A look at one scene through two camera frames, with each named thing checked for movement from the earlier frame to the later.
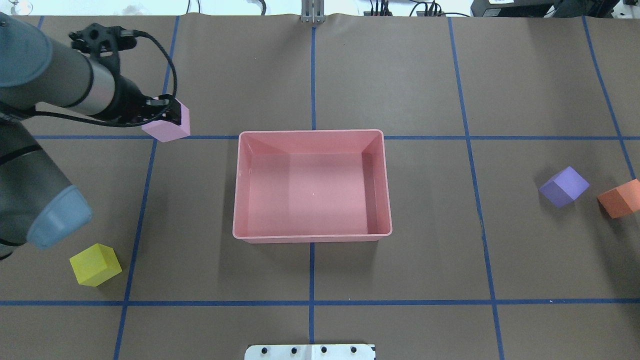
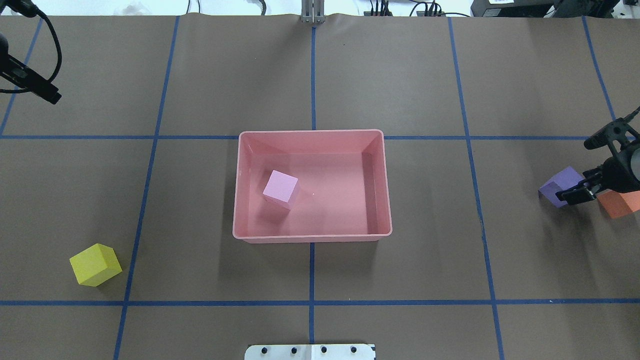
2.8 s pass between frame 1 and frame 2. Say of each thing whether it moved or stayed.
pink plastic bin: stayed
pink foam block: moved
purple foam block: stayed
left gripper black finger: moved
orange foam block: stayed
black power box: stayed
